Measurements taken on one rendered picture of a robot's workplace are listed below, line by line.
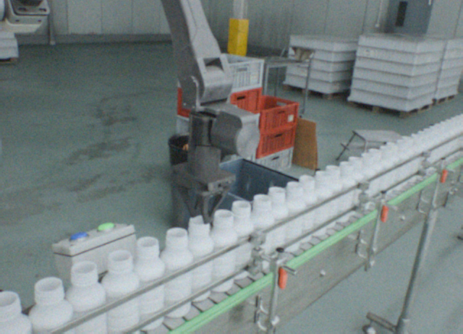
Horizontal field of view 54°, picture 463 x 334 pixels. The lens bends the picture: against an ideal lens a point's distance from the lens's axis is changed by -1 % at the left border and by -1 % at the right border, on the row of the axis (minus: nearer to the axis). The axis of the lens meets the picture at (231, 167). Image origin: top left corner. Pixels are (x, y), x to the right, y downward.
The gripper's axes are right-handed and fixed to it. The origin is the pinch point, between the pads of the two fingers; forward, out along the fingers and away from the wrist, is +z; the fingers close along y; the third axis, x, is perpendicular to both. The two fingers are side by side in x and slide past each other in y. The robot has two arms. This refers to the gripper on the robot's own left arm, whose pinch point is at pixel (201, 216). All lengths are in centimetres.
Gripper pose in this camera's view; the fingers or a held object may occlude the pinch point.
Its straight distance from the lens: 84.7
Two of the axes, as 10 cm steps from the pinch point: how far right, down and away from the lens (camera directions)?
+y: -7.3, -2.8, 6.2
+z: -0.7, 9.3, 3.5
